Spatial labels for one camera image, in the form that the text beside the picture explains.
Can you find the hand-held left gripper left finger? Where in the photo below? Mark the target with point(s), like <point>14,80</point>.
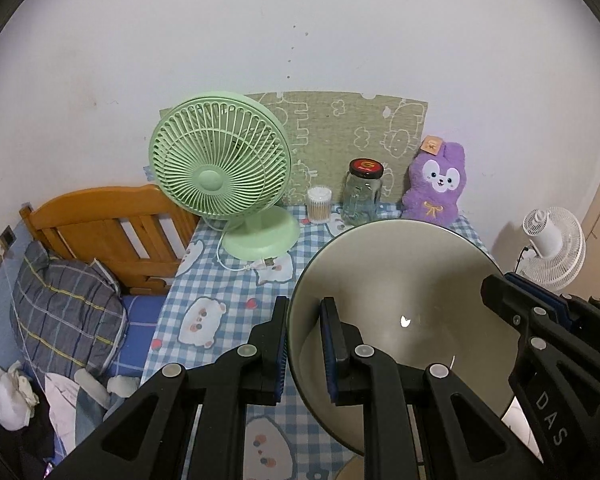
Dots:
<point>281,360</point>

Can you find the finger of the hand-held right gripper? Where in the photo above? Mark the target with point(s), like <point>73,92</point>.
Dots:
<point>550,300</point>
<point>510,305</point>

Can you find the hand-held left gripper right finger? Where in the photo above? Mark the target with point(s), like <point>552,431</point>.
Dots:
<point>328,355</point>

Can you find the cream bowl blue floral outside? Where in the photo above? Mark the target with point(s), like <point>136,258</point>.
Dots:
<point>405,280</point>

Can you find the white standing fan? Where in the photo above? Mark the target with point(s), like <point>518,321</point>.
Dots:
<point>555,245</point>

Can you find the blue checkered bear tablecloth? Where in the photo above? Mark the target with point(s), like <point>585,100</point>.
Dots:
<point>230,290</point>

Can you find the purple plush bunny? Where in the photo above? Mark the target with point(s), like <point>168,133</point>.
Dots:
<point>432,195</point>

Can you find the blue bed sheet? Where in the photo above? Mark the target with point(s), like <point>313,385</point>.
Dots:
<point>140,325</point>

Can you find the cotton swab container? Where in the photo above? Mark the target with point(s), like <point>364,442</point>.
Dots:
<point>319,207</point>

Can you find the glass jar dark lid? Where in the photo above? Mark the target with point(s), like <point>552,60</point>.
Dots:
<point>362,200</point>

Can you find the green desk fan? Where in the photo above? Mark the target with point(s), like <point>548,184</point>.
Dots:
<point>215,175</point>

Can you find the teal garment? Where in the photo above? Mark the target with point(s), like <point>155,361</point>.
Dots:
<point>87,415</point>

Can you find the grey plaid pillow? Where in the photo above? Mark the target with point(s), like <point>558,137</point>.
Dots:
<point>65,310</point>

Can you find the white garment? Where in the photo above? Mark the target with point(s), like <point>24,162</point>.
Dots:
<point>62,410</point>

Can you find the wooden bed headboard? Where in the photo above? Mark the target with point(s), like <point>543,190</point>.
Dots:
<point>90,210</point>

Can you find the black garment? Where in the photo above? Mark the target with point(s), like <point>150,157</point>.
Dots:
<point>30,435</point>

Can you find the white crumpled bag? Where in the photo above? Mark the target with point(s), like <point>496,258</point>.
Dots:
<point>10,400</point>

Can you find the green printed wall board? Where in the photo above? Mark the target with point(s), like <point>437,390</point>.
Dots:
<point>340,130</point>

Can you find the wall socket panel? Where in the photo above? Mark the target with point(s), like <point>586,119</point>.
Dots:
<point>7,236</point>

